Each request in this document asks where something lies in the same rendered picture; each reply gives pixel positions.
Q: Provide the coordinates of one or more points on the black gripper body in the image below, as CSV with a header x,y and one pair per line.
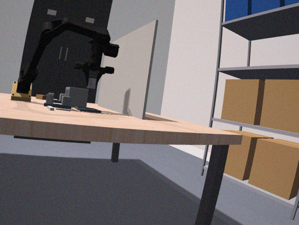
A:
x,y
94,64

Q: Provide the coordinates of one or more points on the beige flat panel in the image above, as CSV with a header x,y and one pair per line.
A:
x,y
126,90

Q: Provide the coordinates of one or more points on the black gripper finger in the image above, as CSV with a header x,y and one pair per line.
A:
x,y
99,76
87,75

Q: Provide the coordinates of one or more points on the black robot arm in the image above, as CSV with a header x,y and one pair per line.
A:
x,y
100,44

